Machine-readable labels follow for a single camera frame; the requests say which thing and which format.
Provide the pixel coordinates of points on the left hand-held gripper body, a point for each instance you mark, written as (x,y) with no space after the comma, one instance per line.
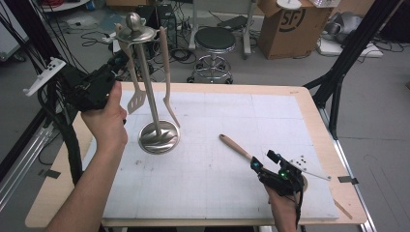
(87,90)

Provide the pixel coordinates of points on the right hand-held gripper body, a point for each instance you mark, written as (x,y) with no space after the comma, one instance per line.
(280,182)

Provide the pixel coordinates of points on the black frame struts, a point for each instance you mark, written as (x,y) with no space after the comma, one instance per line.
(354,42)

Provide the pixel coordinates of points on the aluminium rail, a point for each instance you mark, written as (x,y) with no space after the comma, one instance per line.
(370,227)
(25,161)

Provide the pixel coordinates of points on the white round disc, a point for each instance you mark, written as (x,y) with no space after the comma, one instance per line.
(288,5)

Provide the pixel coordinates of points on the beige solid turner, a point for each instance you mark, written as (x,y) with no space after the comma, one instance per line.
(167,80)

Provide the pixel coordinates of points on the beige spoon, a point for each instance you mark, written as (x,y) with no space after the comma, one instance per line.
(233,146)

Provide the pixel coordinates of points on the black tape strip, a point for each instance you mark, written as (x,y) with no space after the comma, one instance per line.
(348,179)
(50,174)

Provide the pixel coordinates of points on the brown tape strip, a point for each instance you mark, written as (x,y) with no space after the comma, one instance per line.
(343,209)

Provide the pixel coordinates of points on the cardboard box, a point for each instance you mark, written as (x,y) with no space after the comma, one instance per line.
(290,42)

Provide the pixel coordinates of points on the person's right hand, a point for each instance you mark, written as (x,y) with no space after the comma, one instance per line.
(283,204)

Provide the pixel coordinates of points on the metal utensil stand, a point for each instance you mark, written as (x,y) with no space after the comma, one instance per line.
(150,87)

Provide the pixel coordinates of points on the black flat device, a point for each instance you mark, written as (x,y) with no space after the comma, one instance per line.
(233,22)

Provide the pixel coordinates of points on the white metal stand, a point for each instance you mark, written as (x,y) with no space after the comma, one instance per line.
(194,25)

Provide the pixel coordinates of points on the black computer tower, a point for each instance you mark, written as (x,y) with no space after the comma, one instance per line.
(172,32)

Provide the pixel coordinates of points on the white flat board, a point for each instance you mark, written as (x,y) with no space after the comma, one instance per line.
(332,48)

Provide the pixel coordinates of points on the person's left hand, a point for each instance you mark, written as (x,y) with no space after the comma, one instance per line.
(108,129)

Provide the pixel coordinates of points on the black round stool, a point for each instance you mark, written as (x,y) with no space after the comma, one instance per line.
(215,38)

